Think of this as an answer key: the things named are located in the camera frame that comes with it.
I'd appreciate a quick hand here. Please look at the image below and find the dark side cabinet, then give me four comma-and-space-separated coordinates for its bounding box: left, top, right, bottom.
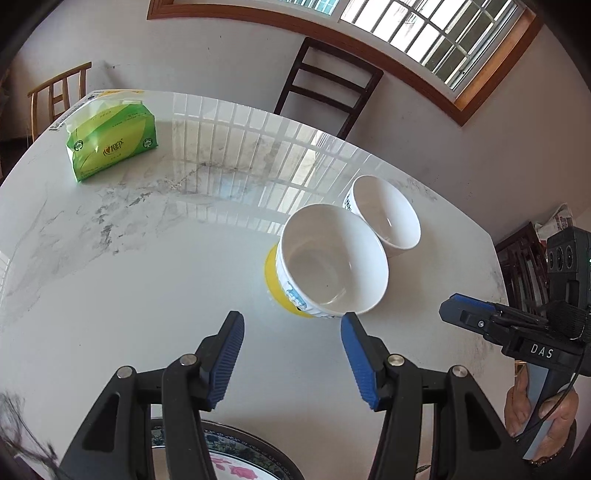
495, 222, 549, 313

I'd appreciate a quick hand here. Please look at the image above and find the newspaper stack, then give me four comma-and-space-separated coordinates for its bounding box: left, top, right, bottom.
534, 203, 574, 243

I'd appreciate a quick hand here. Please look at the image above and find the light wooden chair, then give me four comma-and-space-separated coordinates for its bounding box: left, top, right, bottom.
27, 62, 92, 141

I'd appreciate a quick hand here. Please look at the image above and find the white bowl with blue pattern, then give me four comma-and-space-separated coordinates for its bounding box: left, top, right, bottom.
274, 204, 390, 318

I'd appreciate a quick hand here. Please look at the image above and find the white plate with floral pattern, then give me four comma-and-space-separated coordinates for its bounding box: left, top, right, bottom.
149, 417, 304, 480

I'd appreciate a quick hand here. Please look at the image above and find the green tissue pack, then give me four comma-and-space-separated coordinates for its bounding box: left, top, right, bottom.
65, 91, 158, 182

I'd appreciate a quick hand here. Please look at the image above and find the black cable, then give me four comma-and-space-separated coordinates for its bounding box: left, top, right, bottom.
510, 354, 588, 439

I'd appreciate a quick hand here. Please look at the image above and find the right hand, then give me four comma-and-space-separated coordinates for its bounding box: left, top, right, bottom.
504, 366, 579, 464

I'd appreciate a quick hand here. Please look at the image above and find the dark wooden chair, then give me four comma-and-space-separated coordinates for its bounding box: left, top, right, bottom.
273, 37, 384, 140

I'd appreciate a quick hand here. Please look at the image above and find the small white ribbed bowl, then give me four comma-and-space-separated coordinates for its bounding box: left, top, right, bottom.
342, 175, 422, 257

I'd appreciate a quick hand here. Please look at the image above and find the yellow round warning sticker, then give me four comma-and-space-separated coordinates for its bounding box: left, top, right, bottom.
263, 245, 311, 318

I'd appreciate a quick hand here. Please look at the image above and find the wooden framed window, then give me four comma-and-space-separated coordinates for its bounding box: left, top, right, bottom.
147, 0, 543, 126

